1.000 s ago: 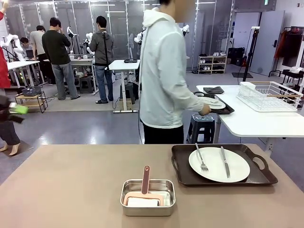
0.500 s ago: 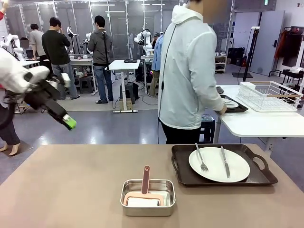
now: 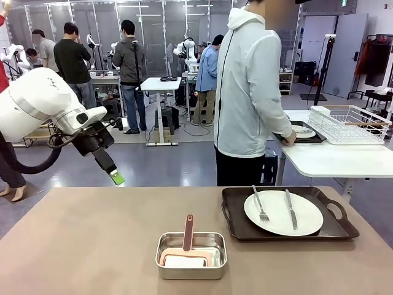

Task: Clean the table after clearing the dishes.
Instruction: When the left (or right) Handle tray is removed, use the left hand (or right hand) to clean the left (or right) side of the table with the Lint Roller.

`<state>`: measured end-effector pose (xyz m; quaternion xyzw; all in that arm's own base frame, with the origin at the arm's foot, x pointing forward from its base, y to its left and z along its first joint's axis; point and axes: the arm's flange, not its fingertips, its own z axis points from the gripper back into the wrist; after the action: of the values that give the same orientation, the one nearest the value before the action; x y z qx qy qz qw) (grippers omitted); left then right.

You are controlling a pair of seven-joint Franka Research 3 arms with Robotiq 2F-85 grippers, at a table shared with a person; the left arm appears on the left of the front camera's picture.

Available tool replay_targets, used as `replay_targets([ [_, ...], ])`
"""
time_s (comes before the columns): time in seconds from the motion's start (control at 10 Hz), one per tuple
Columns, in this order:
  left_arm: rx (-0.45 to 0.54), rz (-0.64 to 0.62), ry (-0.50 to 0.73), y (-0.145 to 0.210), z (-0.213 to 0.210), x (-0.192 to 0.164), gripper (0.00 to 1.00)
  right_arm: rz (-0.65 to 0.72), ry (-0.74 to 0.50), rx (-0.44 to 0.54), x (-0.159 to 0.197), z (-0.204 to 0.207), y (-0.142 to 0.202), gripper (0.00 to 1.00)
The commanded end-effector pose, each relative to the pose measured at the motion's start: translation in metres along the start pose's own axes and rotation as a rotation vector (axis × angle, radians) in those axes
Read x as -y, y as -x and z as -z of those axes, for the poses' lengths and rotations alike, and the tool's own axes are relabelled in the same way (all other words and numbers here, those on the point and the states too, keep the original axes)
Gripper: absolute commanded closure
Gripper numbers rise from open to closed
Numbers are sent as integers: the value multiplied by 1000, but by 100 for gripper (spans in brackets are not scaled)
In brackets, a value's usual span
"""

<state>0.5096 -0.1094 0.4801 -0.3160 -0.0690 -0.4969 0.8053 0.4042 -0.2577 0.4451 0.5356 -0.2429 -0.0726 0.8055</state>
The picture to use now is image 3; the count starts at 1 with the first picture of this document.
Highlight dark brown serving tray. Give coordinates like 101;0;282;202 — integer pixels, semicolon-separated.
220;186;360;243

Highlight man in dark green sweater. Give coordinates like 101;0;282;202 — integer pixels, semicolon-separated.
53;22;98;110

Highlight white standing desk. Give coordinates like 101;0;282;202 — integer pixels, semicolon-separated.
140;76;182;147

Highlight person with dark cap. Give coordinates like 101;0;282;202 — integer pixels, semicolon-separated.
196;41;208;62

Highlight cardboard box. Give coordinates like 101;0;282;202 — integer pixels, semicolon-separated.
153;127;171;144

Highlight wooden shelf black frame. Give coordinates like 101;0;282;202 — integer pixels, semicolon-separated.
23;121;60;149

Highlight blue-grey plastic stool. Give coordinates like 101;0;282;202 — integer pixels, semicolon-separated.
260;147;282;186

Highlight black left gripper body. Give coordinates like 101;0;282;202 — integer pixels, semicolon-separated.
73;121;118;175

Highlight silver table knife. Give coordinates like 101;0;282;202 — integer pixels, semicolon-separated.
284;189;299;232

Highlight person in white jacket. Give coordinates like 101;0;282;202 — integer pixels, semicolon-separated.
214;0;297;187

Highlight white side table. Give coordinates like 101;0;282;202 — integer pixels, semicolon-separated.
278;109;393;205

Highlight thin black tripod pole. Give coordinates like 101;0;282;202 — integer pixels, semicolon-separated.
131;39;145;93

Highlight pink lint roller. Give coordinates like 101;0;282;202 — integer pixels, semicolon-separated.
159;214;216;269

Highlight person in blue shirt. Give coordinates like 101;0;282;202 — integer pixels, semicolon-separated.
195;34;225;127

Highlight small dark step stool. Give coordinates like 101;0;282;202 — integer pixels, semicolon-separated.
103;100;123;121

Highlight man in light grey shirt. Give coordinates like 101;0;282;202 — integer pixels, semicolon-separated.
31;29;60;74

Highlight black coat rack with clothes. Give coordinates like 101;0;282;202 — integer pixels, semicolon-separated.
354;33;393;101

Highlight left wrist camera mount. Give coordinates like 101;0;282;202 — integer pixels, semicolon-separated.
101;117;129;132

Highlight person right forearm white sleeve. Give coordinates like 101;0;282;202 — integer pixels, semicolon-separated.
265;101;294;139

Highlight mannequin with red top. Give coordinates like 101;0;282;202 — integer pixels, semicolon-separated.
0;4;28;202

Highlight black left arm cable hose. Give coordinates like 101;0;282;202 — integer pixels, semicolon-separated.
0;128;85;175

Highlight black tripod with camera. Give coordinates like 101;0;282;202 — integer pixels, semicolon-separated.
299;33;338;107

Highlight white oval plate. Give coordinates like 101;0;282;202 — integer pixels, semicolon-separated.
290;124;317;139

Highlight large white round plate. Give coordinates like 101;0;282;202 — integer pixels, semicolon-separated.
244;189;324;237

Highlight wooden shoe shelf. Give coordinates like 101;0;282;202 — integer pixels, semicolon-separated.
278;71;295;95

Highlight black utility cart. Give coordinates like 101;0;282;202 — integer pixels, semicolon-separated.
364;87;393;112

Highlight rectangular steel tray container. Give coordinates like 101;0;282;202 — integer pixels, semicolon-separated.
155;232;228;280

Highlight black equipment cases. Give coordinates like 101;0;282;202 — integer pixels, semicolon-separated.
294;60;317;86

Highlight black plastic stool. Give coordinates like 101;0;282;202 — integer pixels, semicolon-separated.
155;106;181;130

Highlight man in grey jacket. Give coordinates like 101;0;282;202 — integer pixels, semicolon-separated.
112;19;148;135

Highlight grey mannequin base board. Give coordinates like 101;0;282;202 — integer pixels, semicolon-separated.
0;180;44;203

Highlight silver fork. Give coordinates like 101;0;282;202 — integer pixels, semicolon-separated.
252;184;271;223

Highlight white wire dish rack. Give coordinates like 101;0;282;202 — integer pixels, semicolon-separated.
309;104;393;146

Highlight black tray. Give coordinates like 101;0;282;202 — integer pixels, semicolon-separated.
271;120;327;146

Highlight seated person at desk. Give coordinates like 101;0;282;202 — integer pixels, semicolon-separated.
25;48;43;68

